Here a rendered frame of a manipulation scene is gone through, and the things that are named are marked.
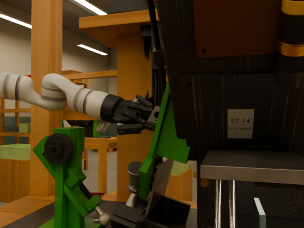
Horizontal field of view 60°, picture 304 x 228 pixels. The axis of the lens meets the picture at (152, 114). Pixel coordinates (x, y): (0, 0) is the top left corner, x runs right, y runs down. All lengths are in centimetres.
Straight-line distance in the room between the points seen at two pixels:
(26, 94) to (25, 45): 885
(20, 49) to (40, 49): 826
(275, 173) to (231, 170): 5
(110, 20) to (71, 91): 31
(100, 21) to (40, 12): 37
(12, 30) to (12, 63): 100
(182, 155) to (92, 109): 27
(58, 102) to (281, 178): 59
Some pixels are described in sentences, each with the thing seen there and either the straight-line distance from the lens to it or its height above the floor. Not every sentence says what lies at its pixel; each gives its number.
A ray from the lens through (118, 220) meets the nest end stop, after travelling 62.
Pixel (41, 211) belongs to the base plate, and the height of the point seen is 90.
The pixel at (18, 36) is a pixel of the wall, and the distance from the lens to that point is 952.
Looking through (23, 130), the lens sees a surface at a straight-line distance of 713.
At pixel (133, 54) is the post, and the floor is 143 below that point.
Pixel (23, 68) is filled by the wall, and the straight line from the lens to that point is 944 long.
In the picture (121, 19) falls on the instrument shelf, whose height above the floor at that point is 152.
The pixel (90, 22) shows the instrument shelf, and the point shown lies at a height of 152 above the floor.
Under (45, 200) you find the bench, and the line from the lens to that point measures 113.
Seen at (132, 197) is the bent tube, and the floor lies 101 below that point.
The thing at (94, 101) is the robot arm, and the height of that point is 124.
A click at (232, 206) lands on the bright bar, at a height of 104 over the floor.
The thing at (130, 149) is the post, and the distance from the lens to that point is 98.
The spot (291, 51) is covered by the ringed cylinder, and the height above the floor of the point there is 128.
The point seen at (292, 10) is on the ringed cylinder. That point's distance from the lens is 38.
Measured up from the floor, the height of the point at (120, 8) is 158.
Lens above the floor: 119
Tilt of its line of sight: 1 degrees up
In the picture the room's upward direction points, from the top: straight up
